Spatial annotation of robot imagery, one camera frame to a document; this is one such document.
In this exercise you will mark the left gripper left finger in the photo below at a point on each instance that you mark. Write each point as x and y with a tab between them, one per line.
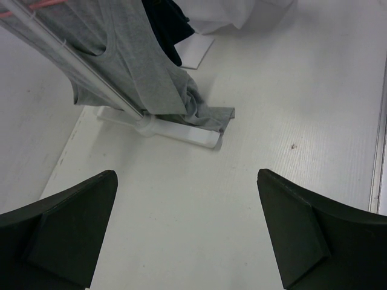
55	243

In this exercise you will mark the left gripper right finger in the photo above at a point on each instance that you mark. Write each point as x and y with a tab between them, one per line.
320	243

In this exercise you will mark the white shirt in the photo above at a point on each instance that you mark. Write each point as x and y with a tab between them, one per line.
205	17

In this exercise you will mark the white clothes rack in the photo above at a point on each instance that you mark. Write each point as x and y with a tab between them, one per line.
144	123

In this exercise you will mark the grey hanging garment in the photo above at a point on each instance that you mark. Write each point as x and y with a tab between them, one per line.
116	39

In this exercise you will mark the pink hangers on rack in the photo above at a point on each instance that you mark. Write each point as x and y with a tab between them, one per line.
35	6

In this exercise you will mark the dark blue hanging garment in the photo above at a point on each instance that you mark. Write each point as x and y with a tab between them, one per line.
169	24

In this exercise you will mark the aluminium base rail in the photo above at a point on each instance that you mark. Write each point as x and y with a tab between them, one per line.
379	156

